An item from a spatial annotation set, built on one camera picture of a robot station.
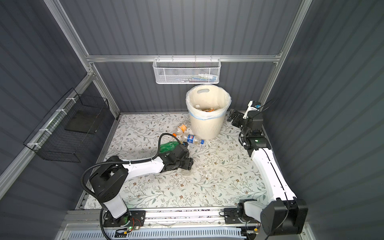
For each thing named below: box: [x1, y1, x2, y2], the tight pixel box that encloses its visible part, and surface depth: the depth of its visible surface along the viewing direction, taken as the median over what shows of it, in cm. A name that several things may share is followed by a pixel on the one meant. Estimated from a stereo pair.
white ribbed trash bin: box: [185, 84, 232, 140], surface depth 97 cm
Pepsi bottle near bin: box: [181, 134, 205, 145], surface depth 101 cm
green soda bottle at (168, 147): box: [159, 141, 180, 154], surface depth 98 cm
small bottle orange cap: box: [172, 123, 188, 137], surface depth 108 cm
